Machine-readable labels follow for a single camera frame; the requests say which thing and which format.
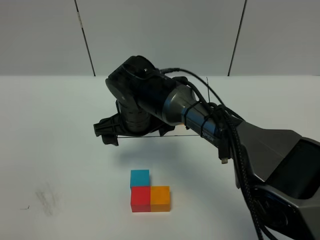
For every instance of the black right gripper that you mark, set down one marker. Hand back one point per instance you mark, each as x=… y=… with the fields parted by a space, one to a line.
x=129 y=123

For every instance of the blue cube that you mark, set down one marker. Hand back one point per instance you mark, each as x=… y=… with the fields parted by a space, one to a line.
x=140 y=178

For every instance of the red cube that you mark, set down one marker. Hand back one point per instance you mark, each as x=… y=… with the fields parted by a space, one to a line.
x=140 y=200

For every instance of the orange cube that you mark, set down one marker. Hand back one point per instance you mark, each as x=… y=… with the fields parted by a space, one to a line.
x=160 y=199

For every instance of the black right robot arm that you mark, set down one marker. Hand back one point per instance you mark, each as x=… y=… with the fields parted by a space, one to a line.
x=277 y=170

